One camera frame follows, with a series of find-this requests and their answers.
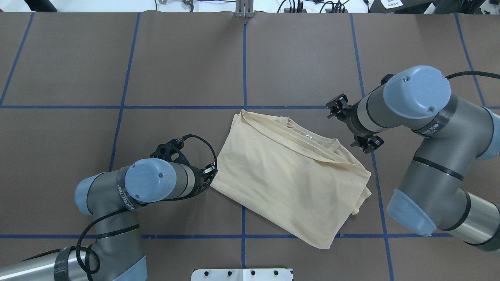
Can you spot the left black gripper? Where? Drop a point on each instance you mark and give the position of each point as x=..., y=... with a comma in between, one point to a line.
x=199, y=180

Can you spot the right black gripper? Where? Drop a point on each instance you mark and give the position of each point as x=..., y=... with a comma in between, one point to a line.
x=350, y=119

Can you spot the beige long-sleeve graphic shirt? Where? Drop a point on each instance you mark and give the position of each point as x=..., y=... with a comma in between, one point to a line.
x=305, y=183

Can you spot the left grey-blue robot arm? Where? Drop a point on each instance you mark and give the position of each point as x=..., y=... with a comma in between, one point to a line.
x=111, y=248

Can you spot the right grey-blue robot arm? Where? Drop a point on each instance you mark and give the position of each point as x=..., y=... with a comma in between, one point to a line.
x=455, y=133

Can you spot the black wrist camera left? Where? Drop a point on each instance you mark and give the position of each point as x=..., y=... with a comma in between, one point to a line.
x=170, y=151

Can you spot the white metal base plate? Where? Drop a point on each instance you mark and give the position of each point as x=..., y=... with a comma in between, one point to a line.
x=255, y=274

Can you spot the grey aluminium frame post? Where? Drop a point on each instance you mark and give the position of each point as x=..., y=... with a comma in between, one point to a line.
x=244, y=8

